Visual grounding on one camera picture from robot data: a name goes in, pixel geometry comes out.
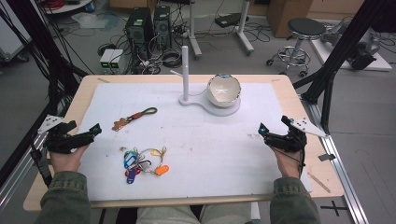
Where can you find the black tape piece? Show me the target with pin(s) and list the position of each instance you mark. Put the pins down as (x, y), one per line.
(327, 157)

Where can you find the grey machine on platform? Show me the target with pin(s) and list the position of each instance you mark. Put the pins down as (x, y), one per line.
(367, 43)

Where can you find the aluminium rail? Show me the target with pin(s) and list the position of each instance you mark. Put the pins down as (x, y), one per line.
(18, 183)
(339, 168)

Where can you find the thin wooden stick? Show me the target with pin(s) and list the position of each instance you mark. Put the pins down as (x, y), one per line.
(319, 182)

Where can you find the black flat device on floor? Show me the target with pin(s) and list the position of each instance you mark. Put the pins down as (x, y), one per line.
(230, 19)

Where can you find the key bunch with coloured tags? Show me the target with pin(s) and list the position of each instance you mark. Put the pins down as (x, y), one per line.
(140, 161)

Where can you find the white ceramic bowl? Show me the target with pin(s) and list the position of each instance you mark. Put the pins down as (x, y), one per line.
(223, 90)

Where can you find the white key stand with post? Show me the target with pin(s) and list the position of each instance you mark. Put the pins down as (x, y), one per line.
(186, 77)

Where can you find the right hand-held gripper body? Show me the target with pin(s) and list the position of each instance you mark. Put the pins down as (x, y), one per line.
(288, 138)

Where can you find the person's right hand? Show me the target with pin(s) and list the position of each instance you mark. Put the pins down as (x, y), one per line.
(288, 165)

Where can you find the person's legs in light trousers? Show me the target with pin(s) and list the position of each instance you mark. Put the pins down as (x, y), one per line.
(193, 215)

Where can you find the white table mat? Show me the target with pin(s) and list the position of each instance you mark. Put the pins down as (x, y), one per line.
(202, 149)

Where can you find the black round stool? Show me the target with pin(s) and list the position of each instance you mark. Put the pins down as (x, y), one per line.
(303, 28)

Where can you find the slim black computer tower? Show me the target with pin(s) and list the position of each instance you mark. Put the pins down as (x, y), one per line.
(162, 25)

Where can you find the large black computer tower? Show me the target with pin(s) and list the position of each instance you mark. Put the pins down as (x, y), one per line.
(139, 29)

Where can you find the clear plastic sheet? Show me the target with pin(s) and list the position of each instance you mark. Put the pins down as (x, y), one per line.
(90, 21)

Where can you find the person's left hand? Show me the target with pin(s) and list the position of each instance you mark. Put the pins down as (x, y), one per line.
(67, 160)

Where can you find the white floor platform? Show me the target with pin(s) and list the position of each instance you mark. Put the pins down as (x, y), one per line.
(379, 63)

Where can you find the white power supply box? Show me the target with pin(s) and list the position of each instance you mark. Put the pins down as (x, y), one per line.
(116, 58)
(106, 58)

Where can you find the white round table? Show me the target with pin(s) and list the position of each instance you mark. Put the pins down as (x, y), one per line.
(68, 6)

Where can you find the black metal frame strut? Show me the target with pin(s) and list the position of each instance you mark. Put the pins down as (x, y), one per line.
(345, 46)

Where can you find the white board panel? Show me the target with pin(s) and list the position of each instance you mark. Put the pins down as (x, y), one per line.
(11, 34)

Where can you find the brown cardboard box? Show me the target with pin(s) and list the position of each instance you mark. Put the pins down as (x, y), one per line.
(289, 15)

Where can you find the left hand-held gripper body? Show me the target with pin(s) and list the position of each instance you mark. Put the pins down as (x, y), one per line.
(63, 141)

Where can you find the white metal stand leg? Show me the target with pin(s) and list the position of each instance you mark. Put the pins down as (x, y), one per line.
(244, 28)
(193, 31)

